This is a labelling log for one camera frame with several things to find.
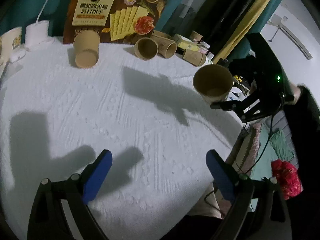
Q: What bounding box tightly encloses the yellow snack packet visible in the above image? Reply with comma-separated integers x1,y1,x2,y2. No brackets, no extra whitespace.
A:
177,40,199,52

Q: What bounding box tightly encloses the small white device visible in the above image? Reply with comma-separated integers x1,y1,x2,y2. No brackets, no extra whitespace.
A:
9,48,26,63

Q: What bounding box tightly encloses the black cable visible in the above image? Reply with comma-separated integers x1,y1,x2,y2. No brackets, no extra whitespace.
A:
232,109,276,176

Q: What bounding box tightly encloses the green cloth on floor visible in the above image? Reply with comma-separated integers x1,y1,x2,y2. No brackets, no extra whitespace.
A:
249,124,296,180

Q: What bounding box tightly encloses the red crumpled bag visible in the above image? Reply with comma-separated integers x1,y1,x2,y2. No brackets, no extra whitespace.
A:
271,159,303,200

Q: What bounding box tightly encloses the small brown cup behind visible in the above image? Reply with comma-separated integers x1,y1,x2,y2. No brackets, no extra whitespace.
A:
189,31,203,43

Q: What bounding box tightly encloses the person's right hand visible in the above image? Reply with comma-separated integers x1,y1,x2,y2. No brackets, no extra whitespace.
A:
290,83,302,105

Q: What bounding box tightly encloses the yellow teal curtain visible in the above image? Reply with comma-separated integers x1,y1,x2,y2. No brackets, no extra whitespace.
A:
213,0,270,64

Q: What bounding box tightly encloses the white cartoon mug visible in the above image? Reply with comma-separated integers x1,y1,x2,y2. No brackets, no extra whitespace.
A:
1,27,22,64

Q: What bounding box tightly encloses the white textured tablecloth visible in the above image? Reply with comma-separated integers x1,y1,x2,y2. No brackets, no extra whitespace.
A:
1,41,241,239

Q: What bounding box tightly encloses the white lamp base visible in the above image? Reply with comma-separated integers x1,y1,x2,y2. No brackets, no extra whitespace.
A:
24,20,54,51

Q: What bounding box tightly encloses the brown cracker box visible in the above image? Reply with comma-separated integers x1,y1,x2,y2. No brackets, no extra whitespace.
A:
63,0,167,44

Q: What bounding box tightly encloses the brown upside-down paper cup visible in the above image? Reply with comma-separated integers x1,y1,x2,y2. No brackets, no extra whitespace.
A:
73,30,100,68

